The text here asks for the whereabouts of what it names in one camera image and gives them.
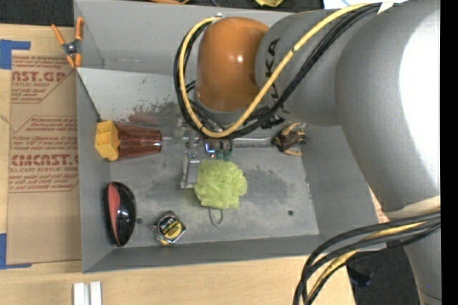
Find brown and yellow toy animal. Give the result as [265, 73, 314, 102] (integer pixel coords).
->
[271, 122, 309, 157]

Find yellow and black tape measure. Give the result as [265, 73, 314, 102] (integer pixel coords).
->
[152, 210, 187, 246]

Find red-brown ribbed plastic cup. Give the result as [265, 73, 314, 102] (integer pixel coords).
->
[113, 121, 163, 158]

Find green mesh bath sponge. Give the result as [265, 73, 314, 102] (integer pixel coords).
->
[193, 158, 248, 227]

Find yellow plastic box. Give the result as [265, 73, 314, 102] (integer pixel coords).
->
[94, 120, 121, 162]

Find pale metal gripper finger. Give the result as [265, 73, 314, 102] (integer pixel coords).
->
[178, 149, 200, 190]

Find grey metal bin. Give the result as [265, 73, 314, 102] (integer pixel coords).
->
[73, 0, 389, 274]

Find brown cardboard board red print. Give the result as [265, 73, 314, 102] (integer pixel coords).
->
[0, 23, 83, 267]

